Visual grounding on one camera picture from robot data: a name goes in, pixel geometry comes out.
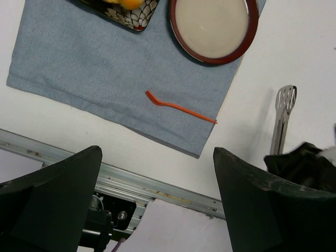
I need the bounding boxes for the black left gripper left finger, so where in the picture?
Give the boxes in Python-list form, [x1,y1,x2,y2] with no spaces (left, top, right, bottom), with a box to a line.
[1,146,102,251]

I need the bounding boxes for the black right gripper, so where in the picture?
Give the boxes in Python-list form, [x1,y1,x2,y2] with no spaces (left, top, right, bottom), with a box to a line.
[264,142,335,192]

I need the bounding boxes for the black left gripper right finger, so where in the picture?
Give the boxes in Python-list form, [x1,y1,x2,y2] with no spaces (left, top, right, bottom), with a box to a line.
[213,148,335,251]

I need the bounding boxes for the metal tongs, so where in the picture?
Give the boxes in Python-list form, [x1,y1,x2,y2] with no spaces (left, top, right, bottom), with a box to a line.
[270,85,297,155]

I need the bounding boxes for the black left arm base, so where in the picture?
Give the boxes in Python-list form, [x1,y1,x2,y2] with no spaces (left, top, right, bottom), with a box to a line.
[79,192,136,251]

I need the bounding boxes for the round orange bread roll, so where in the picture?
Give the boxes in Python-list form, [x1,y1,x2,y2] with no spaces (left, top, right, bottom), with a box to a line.
[103,0,144,11]

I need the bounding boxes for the blue cloth placemat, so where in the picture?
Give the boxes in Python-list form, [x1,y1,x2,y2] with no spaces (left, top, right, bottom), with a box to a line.
[7,1,241,158]

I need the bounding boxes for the red rimmed round plate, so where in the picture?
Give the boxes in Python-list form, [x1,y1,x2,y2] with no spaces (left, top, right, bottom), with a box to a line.
[169,1,259,65]

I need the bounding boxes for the black patterned square tray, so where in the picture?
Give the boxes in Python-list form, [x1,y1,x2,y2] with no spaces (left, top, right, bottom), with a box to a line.
[69,1,159,32]

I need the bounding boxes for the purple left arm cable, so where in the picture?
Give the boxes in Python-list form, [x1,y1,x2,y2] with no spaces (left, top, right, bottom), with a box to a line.
[110,237,125,252]

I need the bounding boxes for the aluminium table frame rail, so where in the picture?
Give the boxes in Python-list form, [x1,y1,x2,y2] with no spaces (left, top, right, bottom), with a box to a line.
[1,130,225,234]

